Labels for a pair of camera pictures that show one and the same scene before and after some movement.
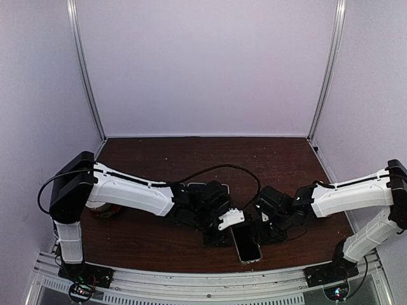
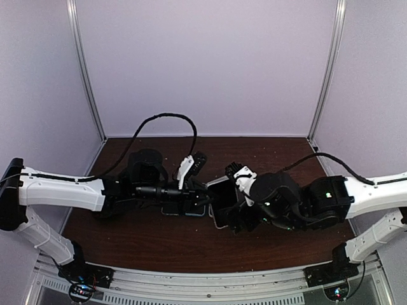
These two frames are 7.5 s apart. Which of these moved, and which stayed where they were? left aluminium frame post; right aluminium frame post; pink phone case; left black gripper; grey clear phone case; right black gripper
Moved: grey clear phone case; pink phone case; right black gripper; left black gripper
Stayed: left aluminium frame post; right aluminium frame post
